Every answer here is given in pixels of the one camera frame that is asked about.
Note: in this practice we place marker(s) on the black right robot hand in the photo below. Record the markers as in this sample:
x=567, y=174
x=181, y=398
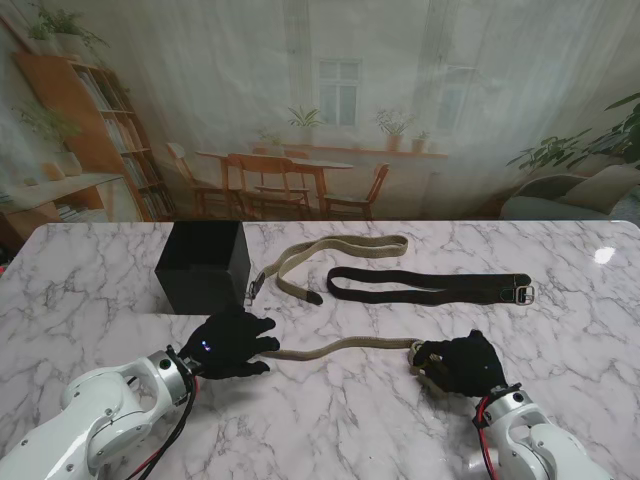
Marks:
x=470, y=365

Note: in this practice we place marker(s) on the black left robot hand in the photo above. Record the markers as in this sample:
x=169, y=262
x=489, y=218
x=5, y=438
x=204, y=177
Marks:
x=230, y=345

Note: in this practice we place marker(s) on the beige woven belt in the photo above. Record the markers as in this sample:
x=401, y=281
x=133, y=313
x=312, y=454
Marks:
x=350, y=242
x=350, y=344

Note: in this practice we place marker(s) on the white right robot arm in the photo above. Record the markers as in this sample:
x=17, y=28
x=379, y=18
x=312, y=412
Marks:
x=535, y=440

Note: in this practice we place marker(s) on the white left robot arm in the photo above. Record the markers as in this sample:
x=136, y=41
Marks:
x=95, y=425

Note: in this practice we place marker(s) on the black belt storage box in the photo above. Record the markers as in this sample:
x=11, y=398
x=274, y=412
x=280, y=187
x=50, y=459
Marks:
x=200, y=280

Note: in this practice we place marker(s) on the black belt with silver buckle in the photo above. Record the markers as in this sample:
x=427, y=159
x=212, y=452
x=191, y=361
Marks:
x=425, y=290

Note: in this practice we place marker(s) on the printed room scene backdrop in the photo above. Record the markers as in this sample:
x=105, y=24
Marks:
x=320, y=100

